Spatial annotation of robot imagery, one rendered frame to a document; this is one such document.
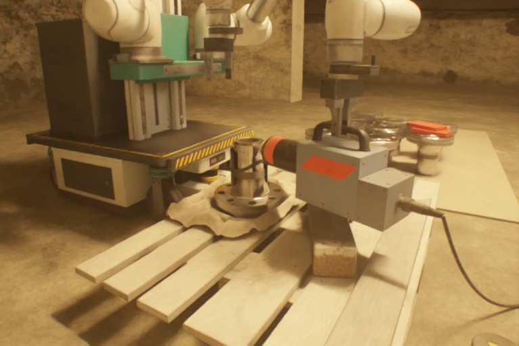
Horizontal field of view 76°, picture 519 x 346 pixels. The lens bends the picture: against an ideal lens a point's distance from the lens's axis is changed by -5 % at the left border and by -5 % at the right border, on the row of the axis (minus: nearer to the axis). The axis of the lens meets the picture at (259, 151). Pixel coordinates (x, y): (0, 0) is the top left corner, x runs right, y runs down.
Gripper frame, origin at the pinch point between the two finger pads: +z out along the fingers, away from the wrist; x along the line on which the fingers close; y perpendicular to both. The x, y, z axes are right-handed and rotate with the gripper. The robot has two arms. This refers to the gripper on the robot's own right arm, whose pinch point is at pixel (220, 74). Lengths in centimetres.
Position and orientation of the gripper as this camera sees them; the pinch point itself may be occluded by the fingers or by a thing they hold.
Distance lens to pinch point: 133.5
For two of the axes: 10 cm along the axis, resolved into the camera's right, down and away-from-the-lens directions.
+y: -8.9, -1.2, 4.3
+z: 0.0, 9.6, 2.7
